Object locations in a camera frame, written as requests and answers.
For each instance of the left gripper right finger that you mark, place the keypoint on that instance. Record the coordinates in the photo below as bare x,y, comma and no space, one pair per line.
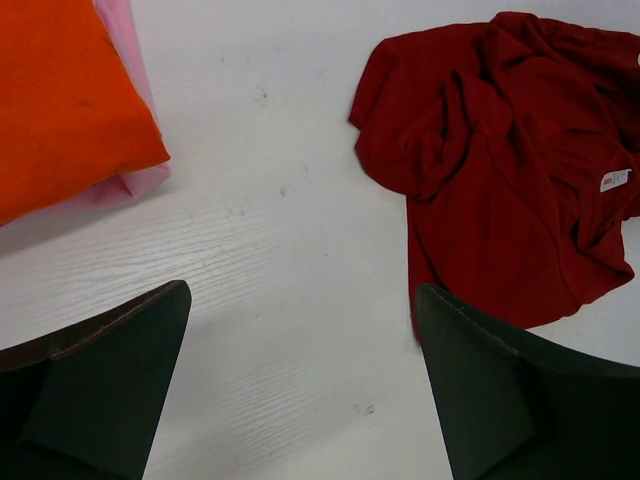
512,405

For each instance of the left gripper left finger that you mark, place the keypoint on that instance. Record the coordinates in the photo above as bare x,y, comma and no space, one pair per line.
84,402

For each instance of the folded light pink t-shirt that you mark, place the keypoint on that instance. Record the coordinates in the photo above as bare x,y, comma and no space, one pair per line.
135,125

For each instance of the dark red t-shirt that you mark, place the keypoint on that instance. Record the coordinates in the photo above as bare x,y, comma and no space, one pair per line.
515,143

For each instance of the folded orange t-shirt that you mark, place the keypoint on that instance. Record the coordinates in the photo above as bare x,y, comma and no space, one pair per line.
65,105

